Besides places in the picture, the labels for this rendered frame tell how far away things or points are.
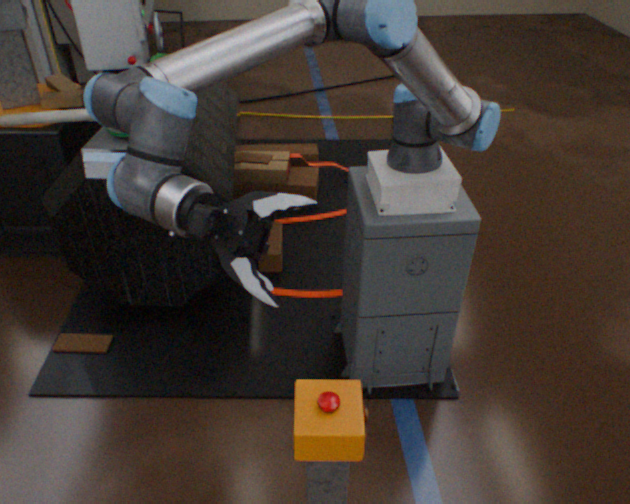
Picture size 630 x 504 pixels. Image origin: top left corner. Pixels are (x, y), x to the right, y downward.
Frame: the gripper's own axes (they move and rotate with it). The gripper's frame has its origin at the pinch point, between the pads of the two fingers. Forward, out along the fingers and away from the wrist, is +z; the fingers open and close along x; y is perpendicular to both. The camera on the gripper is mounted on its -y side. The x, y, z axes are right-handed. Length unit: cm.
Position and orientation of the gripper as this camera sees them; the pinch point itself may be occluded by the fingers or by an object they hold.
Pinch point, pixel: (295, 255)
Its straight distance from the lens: 73.6
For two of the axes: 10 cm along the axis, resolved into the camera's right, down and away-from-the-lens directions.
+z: 8.2, 3.4, -4.5
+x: -3.5, 9.3, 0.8
